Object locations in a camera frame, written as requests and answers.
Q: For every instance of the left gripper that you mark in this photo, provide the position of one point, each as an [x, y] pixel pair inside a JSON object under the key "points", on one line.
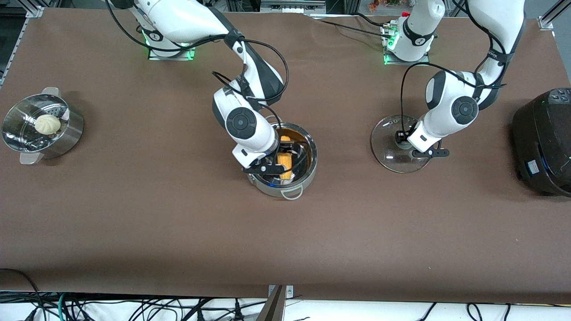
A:
{"points": [[403, 135]]}

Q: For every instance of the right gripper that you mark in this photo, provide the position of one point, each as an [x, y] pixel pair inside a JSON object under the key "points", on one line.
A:
{"points": [[284, 146]]}

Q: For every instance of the yellow corn cob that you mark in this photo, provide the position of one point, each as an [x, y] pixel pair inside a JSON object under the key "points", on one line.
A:
{"points": [[285, 171]]}

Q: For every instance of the round glass pot lid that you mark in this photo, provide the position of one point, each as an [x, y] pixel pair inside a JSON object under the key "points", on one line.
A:
{"points": [[388, 154]]}

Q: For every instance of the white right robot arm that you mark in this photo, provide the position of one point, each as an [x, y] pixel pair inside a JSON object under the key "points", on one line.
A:
{"points": [[178, 18]]}

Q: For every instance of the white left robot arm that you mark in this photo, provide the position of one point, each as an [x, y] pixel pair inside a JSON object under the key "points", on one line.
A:
{"points": [[446, 109]]}

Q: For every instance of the stainless steel cooking pot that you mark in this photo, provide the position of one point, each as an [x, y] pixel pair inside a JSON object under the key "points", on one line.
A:
{"points": [[308, 173]]}

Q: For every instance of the stainless steel steamer pot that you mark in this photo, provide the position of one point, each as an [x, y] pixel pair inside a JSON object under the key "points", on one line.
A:
{"points": [[67, 138]]}

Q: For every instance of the black rice cooker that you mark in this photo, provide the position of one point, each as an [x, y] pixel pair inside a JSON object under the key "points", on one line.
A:
{"points": [[542, 142]]}

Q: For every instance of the white steamed bun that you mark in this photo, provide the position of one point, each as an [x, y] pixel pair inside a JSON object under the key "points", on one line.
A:
{"points": [[47, 124]]}

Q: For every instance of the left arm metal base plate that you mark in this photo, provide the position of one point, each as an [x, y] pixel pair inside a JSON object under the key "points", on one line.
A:
{"points": [[406, 59]]}

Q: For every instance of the small metal table bracket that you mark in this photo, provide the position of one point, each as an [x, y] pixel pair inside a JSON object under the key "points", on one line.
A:
{"points": [[290, 292]]}

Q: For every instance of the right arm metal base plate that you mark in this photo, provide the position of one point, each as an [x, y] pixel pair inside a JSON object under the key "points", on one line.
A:
{"points": [[171, 55]]}

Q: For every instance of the aluminium frame profile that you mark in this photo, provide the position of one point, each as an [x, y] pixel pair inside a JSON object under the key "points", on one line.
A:
{"points": [[551, 15], [38, 9]]}

